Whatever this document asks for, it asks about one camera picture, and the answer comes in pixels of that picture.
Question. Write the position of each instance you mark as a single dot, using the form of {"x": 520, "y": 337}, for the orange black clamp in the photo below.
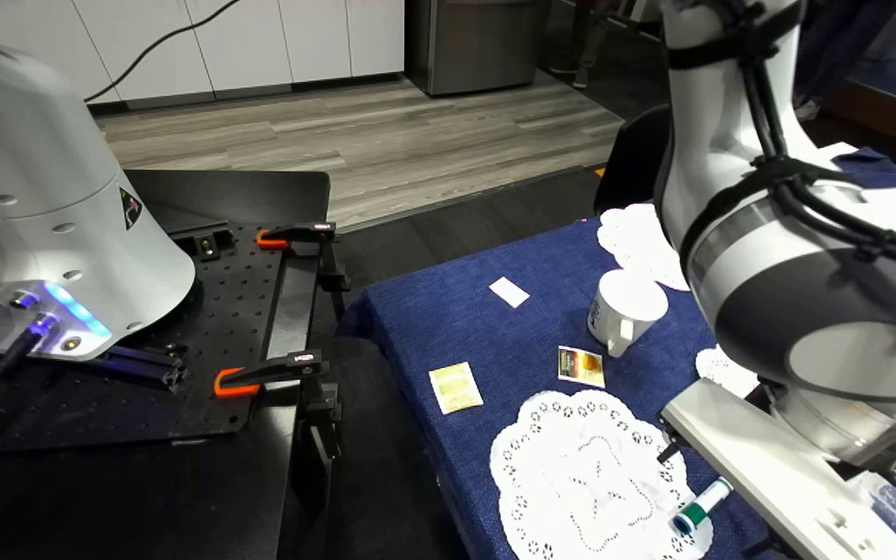
{"x": 262, "y": 374}
{"x": 293, "y": 237}

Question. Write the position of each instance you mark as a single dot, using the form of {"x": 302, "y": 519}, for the white paper card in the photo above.
{"x": 509, "y": 291}

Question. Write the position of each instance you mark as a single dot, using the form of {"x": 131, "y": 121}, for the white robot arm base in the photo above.
{"x": 45, "y": 206}

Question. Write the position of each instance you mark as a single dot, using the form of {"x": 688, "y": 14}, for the grey wrist camera bar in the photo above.
{"x": 779, "y": 478}

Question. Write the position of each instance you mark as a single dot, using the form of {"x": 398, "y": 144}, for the large white doily square pattern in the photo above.
{"x": 594, "y": 484}

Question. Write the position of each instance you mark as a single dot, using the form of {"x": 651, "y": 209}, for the blue denim tablecloth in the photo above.
{"x": 491, "y": 330}

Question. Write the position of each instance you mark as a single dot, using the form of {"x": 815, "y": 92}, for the orange picture tea packet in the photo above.
{"x": 579, "y": 364}

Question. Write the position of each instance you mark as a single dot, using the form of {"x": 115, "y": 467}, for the green marker pen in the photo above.
{"x": 697, "y": 509}

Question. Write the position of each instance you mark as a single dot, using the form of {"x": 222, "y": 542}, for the stainless steel appliance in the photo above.
{"x": 473, "y": 47}

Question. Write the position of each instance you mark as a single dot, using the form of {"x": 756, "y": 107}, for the white ceramic mug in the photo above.
{"x": 625, "y": 310}

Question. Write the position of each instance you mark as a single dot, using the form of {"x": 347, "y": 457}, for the small black bracket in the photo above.
{"x": 214, "y": 245}

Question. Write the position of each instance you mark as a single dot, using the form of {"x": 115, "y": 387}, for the white kitchen cabinets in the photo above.
{"x": 209, "y": 41}

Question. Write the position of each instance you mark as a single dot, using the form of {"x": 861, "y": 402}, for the black perforated mounting table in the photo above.
{"x": 209, "y": 415}

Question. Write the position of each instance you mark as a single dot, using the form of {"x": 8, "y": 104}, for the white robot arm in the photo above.
{"x": 811, "y": 291}

